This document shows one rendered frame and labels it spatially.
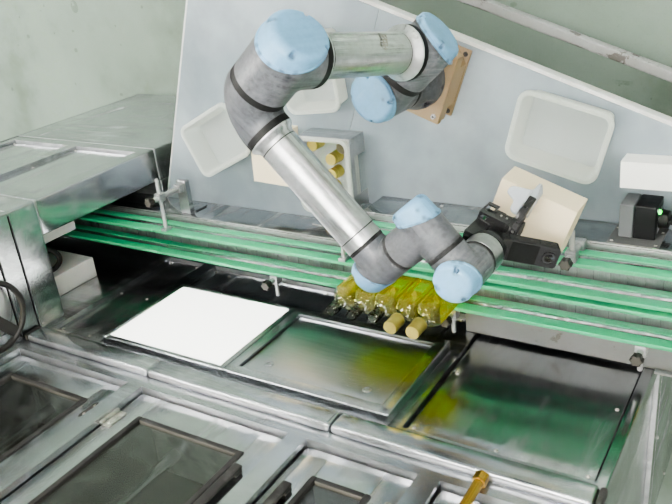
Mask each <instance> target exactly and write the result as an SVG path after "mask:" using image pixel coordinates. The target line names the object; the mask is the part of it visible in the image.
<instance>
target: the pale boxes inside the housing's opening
mask: <svg viewBox="0 0 672 504"><path fill-rule="evenodd" d="M74 229H76V227H75V223H74V221H72V222H70V223H68V224H66V225H64V226H61V227H59V228H57V229H55V230H53V231H51V232H49V233H47V234H45V235H43V238H44V242H45V244H46V243H48V242H50V241H52V240H54V239H56V238H58V237H60V236H62V235H64V234H66V233H68V232H70V231H72V230H74ZM57 251H58V252H59V253H60V254H61V255H62V264H61V266H60V267H59V268H58V269H57V270H56V271H55V272H53V274H54V278H55V281H56V285H57V289H58V292H59V296H62V295H63V294H65V293H67V292H69V291H71V290H72V289H74V288H76V287H78V286H79V285H81V284H83V283H85V282H87V281H88V280H90V279H92V278H94V277H95V276H97V273H96V269H95V265H94V261H93V257H89V256H84V255H79V254H74V253H70V252H65V251H60V250H57ZM48 256H49V260H50V263H51V267H53V266H54V265H55V264H56V262H57V258H56V256H55V255H53V254H52V253H49V254H48Z"/></svg>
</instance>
